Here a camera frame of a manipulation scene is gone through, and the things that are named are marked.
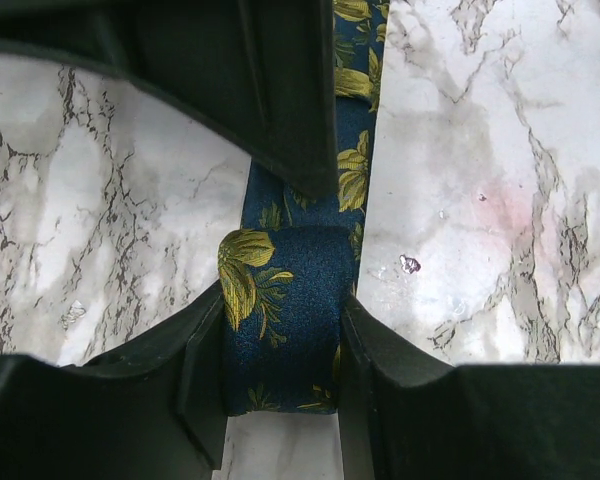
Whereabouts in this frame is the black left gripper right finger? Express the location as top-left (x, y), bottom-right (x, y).
top-left (338, 299), bottom-right (600, 479)

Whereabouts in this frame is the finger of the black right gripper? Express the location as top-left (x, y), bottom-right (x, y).
top-left (0, 1), bottom-right (337, 198)

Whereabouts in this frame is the navy tie with yellow flowers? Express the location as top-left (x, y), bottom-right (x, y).
top-left (218, 1), bottom-right (389, 416)

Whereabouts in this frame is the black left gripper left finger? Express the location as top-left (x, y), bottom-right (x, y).
top-left (0, 285), bottom-right (227, 479)

